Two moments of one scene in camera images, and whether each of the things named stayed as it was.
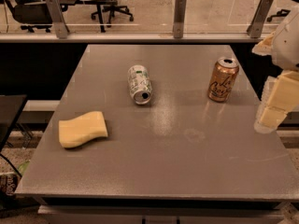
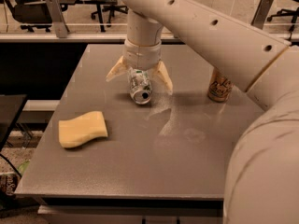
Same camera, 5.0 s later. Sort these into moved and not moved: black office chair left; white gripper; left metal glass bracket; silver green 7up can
Moved: white gripper
Not moved: silver green 7up can; left metal glass bracket; black office chair left
